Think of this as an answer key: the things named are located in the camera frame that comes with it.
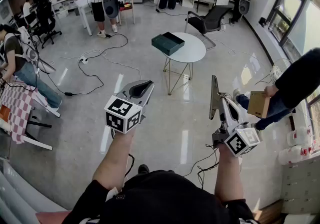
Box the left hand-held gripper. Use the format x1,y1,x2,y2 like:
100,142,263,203
104,80,155,134

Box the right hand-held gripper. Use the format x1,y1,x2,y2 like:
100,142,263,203
209,75,261,157

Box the dark green box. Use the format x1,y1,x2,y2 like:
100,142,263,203
151,31,186,56

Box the person's right forearm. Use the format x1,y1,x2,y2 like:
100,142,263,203
214,144,245,203

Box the person's left forearm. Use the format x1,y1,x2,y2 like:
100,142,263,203
91,127,137,191

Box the brown cardboard box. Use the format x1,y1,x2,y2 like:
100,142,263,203
247,90,271,119

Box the round white side table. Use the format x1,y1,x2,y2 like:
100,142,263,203
159,32,207,96

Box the black mesh cantilever chair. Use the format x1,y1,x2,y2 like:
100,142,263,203
184,5,235,50

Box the wooden chair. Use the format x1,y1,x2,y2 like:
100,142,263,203
118,0,136,25

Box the group of white bottles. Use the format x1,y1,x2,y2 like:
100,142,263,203
277,125,320,166

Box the white rectangular table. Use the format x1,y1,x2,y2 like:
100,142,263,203
74,0,123,36

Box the red checkered tablecloth table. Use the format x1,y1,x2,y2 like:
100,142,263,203
0,90,62,151

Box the person's black clothing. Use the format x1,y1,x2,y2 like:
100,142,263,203
61,170,261,224

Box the black swivel office chair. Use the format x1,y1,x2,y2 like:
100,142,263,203
31,0,63,49

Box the red checkered tablecloth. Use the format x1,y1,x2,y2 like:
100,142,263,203
0,80,39,144

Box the grey filing cabinet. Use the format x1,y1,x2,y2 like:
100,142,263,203
280,155,320,215

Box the pink cloth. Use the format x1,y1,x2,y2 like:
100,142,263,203
34,210,74,224

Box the long white cable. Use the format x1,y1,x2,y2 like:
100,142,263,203
59,48,143,81

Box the long black power cable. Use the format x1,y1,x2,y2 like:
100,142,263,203
37,60,105,96

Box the black looped cable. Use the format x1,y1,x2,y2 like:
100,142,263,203
87,33,129,59

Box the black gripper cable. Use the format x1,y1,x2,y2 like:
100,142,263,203
182,144,221,189

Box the patterned wire fan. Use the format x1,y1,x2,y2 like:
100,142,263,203
254,58,293,86

